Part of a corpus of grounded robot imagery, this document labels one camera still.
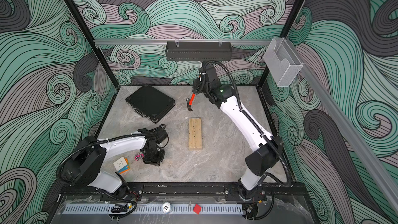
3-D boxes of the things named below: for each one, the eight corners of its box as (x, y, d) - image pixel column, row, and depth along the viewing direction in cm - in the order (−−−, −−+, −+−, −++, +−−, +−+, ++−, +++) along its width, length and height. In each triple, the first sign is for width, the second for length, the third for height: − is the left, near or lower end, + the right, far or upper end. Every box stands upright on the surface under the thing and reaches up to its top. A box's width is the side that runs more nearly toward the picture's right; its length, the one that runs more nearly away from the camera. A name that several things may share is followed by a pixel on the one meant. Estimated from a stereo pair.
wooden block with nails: (188, 150, 89) (187, 147, 86) (189, 120, 102) (188, 117, 99) (202, 150, 89) (202, 147, 86) (201, 120, 102) (201, 117, 99)
